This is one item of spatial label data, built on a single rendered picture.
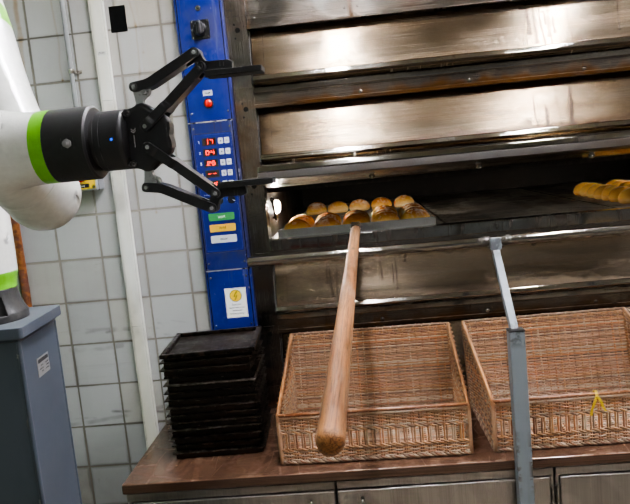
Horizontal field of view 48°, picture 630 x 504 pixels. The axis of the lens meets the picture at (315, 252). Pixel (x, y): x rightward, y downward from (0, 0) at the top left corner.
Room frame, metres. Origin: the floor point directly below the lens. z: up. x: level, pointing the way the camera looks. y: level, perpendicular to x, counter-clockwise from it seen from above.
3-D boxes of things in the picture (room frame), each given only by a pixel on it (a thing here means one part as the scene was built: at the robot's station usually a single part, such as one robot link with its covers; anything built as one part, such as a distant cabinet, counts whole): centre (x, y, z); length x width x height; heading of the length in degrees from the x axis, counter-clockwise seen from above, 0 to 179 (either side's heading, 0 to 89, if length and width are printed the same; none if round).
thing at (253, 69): (0.90, 0.08, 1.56); 0.07 x 0.03 x 0.01; 85
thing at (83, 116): (0.92, 0.28, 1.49); 0.12 x 0.06 x 0.09; 175
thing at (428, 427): (2.16, -0.14, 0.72); 0.56 x 0.49 x 0.28; 85
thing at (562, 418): (2.12, -0.73, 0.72); 0.56 x 0.49 x 0.28; 87
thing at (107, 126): (0.91, 0.21, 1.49); 0.09 x 0.07 x 0.08; 85
